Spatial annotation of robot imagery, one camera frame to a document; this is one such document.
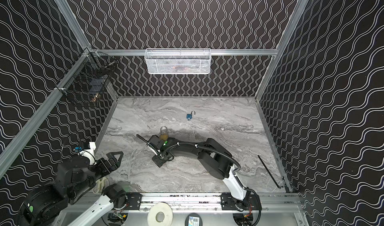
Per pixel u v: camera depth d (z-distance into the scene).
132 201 0.75
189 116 1.09
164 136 0.99
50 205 0.38
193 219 0.68
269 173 0.84
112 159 0.54
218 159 0.52
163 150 0.64
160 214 0.72
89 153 0.50
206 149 0.53
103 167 0.52
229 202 0.73
